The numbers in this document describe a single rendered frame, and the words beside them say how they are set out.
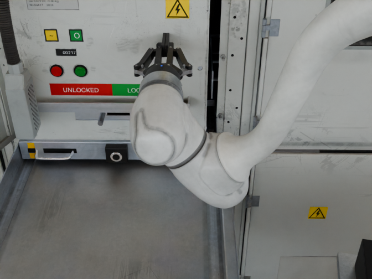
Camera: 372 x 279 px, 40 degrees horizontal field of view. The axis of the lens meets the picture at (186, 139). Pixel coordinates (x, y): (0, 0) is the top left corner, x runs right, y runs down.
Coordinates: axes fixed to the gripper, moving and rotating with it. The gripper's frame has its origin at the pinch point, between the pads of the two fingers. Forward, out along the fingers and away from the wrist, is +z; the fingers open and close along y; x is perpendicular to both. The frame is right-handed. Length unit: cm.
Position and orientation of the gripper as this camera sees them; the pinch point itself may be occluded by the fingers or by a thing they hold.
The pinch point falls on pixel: (165, 44)
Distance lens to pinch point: 123.9
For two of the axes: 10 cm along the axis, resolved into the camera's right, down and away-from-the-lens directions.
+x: 0.0, -8.1, -5.9
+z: 0.1, -5.9, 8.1
